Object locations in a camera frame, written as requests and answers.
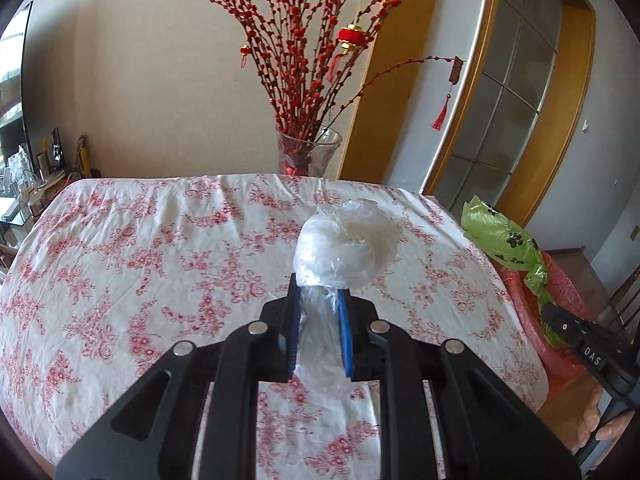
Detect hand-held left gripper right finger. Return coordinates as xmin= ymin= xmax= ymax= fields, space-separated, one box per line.
xmin=336 ymin=287 xmax=583 ymax=480

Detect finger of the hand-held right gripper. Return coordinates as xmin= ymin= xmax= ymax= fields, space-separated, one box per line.
xmin=540 ymin=301 xmax=627 ymax=369

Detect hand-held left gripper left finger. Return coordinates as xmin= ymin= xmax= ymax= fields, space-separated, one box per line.
xmin=54 ymin=272 xmax=301 ymax=480

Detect red lined waste basket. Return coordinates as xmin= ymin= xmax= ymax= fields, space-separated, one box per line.
xmin=492 ymin=250 xmax=608 ymax=386

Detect clear plastic bag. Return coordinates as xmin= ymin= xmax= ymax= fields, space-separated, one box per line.
xmin=292 ymin=199 xmax=403 ymax=398

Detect light green paw print bag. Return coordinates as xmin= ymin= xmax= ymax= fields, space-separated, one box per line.
xmin=460 ymin=195 xmax=568 ymax=348

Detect person's right hand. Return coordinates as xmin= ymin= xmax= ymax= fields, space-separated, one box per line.
xmin=575 ymin=391 xmax=640 ymax=456

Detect dark wooden chair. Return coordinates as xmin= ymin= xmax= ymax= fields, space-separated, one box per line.
xmin=607 ymin=266 xmax=640 ymax=333

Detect floral white tablecloth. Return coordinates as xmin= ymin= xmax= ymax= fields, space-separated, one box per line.
xmin=0 ymin=174 xmax=551 ymax=480

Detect glass vase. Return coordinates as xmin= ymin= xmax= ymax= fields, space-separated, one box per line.
xmin=276 ymin=125 xmax=343 ymax=178

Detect frosted glass door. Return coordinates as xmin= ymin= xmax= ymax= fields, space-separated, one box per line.
xmin=445 ymin=0 xmax=558 ymax=213

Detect red berry branches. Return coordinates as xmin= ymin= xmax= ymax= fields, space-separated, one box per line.
xmin=197 ymin=0 xmax=458 ymax=143

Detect red tassel hanging ornament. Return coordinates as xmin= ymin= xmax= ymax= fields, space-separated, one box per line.
xmin=431 ymin=56 xmax=463 ymax=131

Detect glass television stand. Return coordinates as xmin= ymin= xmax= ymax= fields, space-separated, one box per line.
xmin=0 ymin=172 xmax=71 ymax=233

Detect wooden door frame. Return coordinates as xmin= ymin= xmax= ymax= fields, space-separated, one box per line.
xmin=422 ymin=0 xmax=597 ymax=228

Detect wooden wall trim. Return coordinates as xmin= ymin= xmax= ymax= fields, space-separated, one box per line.
xmin=339 ymin=0 xmax=446 ymax=183

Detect yellow handled tool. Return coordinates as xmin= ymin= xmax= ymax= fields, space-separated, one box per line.
xmin=75 ymin=135 xmax=91 ymax=179

